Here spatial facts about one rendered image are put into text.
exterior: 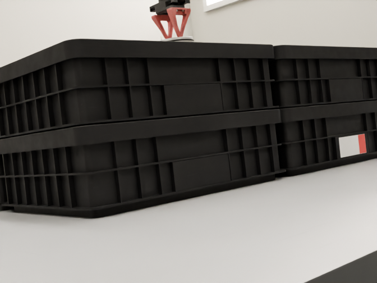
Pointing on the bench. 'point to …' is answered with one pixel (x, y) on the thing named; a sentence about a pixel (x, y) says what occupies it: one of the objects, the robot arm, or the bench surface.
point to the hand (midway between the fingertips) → (174, 36)
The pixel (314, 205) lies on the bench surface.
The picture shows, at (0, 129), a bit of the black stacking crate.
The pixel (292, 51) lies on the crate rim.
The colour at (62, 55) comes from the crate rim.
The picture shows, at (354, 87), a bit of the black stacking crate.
